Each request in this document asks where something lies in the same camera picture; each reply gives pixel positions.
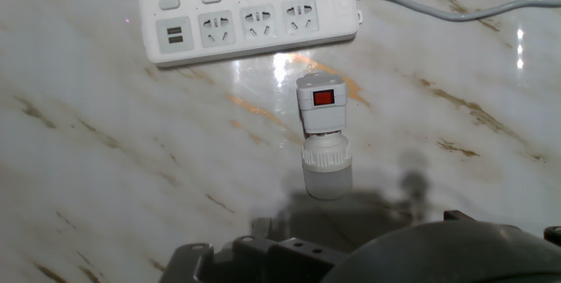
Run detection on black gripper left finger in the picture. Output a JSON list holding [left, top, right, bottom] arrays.
[[159, 235, 352, 283]]

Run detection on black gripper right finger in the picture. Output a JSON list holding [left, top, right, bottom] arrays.
[[442, 209, 561, 247]]

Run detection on white plug adapter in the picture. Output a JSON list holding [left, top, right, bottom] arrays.
[[295, 71, 354, 202]]

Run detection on white power strip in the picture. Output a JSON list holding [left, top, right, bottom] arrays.
[[138, 0, 364, 68]]

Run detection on grey power strip cable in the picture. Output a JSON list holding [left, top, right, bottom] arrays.
[[353, 0, 561, 23]]

